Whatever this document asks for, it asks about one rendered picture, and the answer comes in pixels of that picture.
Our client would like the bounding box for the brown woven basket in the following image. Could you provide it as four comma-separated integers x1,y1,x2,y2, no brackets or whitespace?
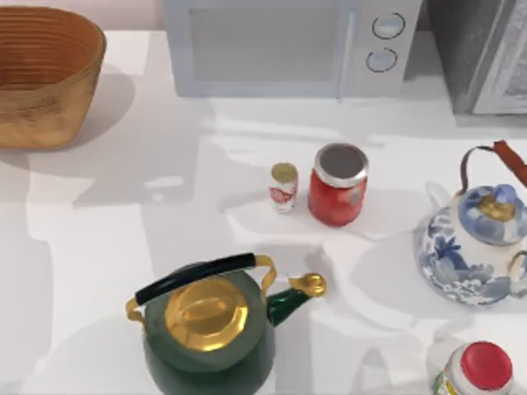
0,5,108,151

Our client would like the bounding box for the red capped white bottle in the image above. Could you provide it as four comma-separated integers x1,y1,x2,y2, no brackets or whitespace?
430,341,516,395

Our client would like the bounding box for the microwave knob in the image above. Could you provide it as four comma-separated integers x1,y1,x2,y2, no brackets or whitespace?
366,47,399,74
371,12,407,39

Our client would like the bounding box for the grey cabinet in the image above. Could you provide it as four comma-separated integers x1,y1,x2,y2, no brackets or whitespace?
426,0,527,117

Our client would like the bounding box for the blue and white teapot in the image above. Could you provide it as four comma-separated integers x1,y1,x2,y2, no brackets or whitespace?
417,139,527,308

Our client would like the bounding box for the microwave door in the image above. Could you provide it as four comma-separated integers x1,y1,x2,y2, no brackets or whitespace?
161,0,356,100

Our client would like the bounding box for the green and gold kettle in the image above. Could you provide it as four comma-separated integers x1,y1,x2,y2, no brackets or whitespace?
125,253,328,395

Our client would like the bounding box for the pale microwave oven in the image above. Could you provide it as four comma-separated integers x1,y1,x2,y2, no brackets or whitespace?
161,0,425,100

